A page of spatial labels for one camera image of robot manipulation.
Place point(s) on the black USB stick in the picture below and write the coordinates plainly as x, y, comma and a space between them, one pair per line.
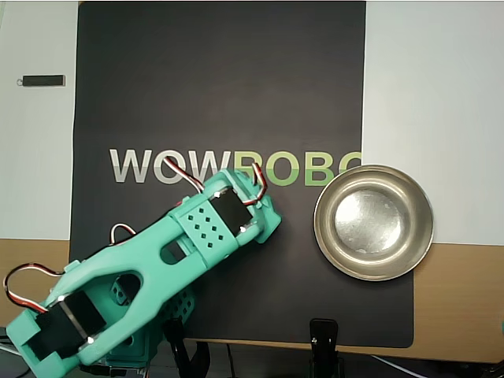
41, 80

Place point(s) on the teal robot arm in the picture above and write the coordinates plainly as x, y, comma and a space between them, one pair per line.
130, 256

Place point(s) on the black table clamp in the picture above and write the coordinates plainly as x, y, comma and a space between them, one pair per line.
175, 342

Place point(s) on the black mat with WOWROBO print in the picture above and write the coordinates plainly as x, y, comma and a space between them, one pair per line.
216, 78

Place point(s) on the metal bowl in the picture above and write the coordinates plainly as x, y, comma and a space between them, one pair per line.
374, 220

